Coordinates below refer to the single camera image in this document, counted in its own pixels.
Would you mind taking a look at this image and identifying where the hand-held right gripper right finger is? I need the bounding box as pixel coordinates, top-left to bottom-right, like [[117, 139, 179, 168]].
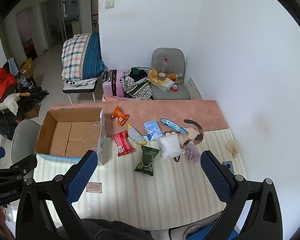
[[200, 150, 283, 240]]

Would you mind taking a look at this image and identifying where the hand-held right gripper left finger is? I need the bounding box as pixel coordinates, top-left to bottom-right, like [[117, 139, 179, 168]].
[[15, 150, 99, 240]]

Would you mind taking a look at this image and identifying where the red snack packet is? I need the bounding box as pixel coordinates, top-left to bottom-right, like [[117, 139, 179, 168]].
[[111, 131, 136, 157]]

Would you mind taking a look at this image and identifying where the white pillow packet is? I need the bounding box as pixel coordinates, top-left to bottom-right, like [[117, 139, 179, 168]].
[[156, 133, 186, 161]]

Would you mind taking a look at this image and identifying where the dark green snack packet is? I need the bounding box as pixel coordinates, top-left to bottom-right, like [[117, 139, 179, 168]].
[[134, 145, 160, 176]]

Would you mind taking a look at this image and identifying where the long blue packet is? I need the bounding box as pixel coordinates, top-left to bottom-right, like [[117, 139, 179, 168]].
[[160, 118, 189, 135]]

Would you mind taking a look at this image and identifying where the silver pouch with yellow ends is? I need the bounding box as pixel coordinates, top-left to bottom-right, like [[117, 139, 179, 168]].
[[127, 124, 147, 146]]

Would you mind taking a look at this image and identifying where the orange snack packet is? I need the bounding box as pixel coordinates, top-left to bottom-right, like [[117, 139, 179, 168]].
[[111, 105, 130, 126]]

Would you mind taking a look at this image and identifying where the light blue tissue packet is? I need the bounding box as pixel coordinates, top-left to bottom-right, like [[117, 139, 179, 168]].
[[143, 120, 163, 142]]

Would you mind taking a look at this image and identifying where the small grey device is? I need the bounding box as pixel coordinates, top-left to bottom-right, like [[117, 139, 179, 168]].
[[222, 160, 234, 174]]

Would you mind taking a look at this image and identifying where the pile of black equipment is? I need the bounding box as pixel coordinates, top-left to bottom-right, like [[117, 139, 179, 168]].
[[0, 86, 49, 140]]

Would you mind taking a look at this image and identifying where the small beige plush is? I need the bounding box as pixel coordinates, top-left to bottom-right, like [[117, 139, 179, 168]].
[[226, 140, 239, 158]]

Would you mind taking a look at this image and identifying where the pink striped cat table mat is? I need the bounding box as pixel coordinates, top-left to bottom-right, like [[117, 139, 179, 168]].
[[34, 99, 247, 230]]

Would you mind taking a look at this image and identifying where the white goose plush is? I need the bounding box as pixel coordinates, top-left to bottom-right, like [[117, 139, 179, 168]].
[[0, 92, 30, 116]]

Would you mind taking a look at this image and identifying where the small brown cardboard box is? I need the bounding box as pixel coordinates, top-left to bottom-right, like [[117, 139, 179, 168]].
[[24, 102, 41, 119]]

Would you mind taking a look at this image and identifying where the dark fuzzy clothing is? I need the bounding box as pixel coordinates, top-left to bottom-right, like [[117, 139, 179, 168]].
[[57, 219, 153, 240]]

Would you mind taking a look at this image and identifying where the red plastic bag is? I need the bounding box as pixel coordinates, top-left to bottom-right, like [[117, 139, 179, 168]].
[[0, 68, 17, 102]]

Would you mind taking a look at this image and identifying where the light blue cloth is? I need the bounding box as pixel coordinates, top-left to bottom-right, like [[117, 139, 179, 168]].
[[7, 58, 19, 75]]

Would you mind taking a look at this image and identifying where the white leaning board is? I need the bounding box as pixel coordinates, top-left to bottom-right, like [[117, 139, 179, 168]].
[[186, 77, 203, 100]]

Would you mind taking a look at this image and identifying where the yellow paper bag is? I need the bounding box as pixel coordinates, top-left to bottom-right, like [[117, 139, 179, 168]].
[[19, 58, 35, 78]]

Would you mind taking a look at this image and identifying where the white folded sheet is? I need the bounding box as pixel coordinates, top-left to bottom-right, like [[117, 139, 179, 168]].
[[62, 77, 99, 87]]

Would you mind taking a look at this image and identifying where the pink suitcase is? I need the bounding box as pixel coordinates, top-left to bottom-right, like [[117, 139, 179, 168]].
[[102, 69, 127, 98]]

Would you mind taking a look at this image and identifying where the black white patterned tote bag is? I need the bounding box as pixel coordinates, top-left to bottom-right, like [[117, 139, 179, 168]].
[[120, 66, 153, 100]]

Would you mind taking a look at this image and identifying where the white flat box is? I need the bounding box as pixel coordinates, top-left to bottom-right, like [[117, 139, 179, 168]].
[[150, 76, 175, 92]]

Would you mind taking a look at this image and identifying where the yellow plastic bag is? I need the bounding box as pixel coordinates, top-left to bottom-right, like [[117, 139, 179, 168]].
[[149, 69, 160, 83]]

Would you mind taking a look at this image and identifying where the plaid quilt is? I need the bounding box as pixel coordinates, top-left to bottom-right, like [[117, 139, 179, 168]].
[[61, 33, 93, 80]]

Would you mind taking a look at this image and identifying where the blue striped quilt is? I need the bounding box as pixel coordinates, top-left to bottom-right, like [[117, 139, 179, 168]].
[[81, 32, 107, 79]]

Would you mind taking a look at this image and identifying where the clear plastic bottle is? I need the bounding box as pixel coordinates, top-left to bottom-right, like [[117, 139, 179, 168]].
[[161, 58, 170, 74]]

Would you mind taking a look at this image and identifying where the grey padded chair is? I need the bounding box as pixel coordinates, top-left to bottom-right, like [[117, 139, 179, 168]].
[[150, 47, 191, 100]]

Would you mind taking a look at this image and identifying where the glass sliding door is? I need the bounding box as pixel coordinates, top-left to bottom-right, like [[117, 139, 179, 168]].
[[39, 0, 80, 53]]

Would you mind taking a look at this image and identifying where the white frame bench chair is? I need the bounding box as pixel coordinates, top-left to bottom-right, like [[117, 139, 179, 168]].
[[62, 79, 102, 103]]

